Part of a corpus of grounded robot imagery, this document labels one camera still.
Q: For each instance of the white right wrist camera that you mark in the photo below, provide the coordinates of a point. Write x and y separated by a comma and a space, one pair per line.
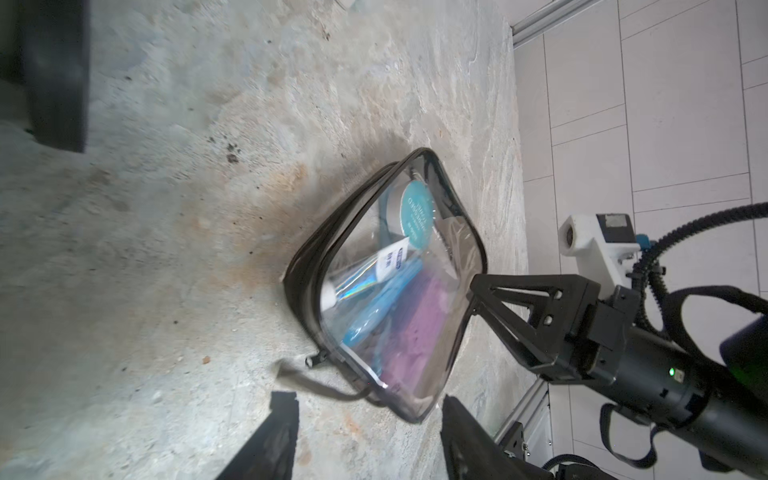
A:
604, 247

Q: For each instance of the purple item in pouch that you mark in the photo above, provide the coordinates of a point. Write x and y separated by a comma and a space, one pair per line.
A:
417, 322

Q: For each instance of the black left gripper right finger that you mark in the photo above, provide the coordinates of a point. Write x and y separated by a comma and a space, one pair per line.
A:
470, 453

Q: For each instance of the teal compressed towel disc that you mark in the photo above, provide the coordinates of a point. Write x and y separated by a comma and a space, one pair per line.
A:
410, 213

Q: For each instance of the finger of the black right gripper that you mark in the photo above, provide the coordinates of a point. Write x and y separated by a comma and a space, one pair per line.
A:
538, 318

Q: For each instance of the clear black-trimmed toiletry pouch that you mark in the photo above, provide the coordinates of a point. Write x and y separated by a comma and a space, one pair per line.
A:
382, 286

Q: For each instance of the blue toothbrush in pouch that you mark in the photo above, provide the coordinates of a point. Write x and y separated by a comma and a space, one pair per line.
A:
373, 312

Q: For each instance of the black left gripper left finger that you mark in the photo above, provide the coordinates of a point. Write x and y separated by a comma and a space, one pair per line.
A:
270, 452

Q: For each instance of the black and white open suitcase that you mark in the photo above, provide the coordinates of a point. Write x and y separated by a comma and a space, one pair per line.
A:
45, 55

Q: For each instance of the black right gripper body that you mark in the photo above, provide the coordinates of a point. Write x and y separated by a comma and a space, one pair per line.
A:
671, 386

